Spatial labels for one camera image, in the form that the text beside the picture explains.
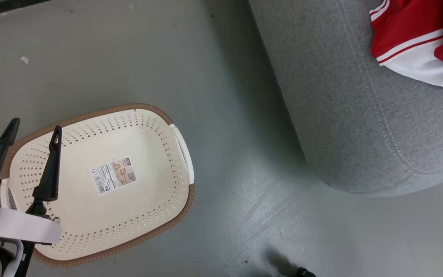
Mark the cream perforated laundry basket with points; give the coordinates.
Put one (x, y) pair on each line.
(129, 219)

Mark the red shorts with white trim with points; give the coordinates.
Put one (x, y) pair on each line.
(402, 34)

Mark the small black round object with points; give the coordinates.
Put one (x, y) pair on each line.
(305, 272)

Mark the paper label sticker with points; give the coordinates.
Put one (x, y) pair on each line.
(114, 175)

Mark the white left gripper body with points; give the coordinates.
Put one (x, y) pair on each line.
(17, 227)

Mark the grey fabric sofa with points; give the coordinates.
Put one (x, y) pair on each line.
(352, 107)

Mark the small white paper scrap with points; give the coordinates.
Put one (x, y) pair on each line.
(24, 59)

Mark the black baseboard strip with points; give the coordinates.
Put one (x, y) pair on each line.
(6, 7)

